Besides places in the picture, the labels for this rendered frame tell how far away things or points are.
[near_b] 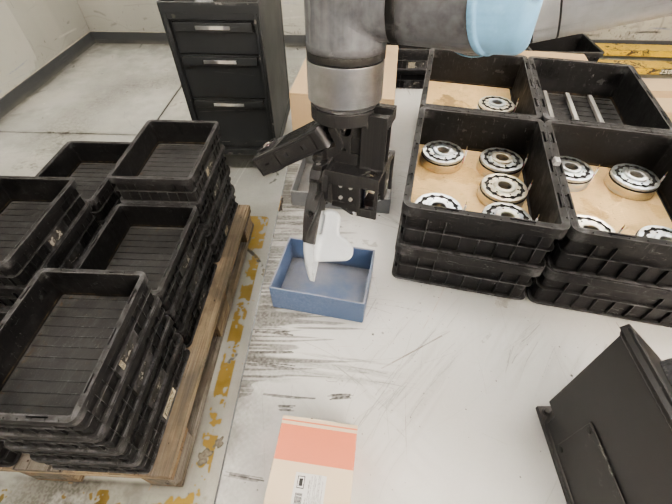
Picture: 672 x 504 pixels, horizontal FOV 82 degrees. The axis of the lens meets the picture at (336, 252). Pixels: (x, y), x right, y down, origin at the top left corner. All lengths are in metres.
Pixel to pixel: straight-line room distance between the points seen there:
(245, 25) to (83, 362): 1.52
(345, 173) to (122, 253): 1.25
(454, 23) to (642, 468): 0.53
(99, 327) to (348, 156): 0.96
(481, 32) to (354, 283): 0.64
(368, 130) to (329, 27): 0.10
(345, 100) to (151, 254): 1.23
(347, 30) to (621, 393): 0.54
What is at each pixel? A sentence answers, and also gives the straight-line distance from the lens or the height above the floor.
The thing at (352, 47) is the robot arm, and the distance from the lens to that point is 0.37.
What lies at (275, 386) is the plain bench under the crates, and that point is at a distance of 0.77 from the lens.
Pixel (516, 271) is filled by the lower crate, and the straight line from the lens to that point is 0.86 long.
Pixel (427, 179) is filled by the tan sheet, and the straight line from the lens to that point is 0.98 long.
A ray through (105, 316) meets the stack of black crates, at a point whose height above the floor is 0.49.
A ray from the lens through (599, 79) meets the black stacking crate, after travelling 1.53.
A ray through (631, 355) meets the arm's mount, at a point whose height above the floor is 0.97.
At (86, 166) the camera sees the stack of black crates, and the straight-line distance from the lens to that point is 2.10.
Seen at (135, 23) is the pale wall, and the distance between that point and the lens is 4.62.
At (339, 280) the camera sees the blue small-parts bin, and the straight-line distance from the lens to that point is 0.89.
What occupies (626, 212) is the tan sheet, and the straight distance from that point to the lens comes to 1.08.
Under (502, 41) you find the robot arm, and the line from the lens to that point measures 0.35.
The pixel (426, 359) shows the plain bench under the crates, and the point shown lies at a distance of 0.81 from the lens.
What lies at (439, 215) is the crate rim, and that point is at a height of 0.92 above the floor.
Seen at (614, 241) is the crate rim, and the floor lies 0.92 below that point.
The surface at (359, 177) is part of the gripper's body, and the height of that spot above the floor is 1.16.
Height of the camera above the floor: 1.40
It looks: 48 degrees down
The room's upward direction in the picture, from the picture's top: straight up
